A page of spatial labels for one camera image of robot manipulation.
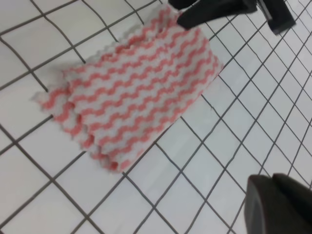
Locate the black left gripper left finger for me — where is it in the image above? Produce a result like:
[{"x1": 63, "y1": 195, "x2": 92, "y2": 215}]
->
[{"x1": 245, "y1": 175, "x2": 300, "y2": 234}]

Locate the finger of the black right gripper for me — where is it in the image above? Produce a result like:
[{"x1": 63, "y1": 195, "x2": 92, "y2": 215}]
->
[
  {"x1": 177, "y1": 0, "x2": 257, "y2": 28},
  {"x1": 257, "y1": 0, "x2": 296, "y2": 34}
]

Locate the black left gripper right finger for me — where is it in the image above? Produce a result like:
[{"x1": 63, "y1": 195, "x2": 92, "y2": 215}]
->
[{"x1": 273, "y1": 174, "x2": 312, "y2": 234}]

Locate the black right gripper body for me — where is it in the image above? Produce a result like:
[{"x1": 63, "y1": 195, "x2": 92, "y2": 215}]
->
[{"x1": 168, "y1": 0, "x2": 202, "y2": 10}]

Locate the pink wavy striped towel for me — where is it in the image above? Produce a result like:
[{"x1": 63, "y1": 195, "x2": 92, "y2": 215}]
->
[{"x1": 34, "y1": 4, "x2": 223, "y2": 172}]

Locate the white black-grid tablecloth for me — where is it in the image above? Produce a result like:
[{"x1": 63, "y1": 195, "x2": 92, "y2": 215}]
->
[{"x1": 0, "y1": 0, "x2": 312, "y2": 234}]

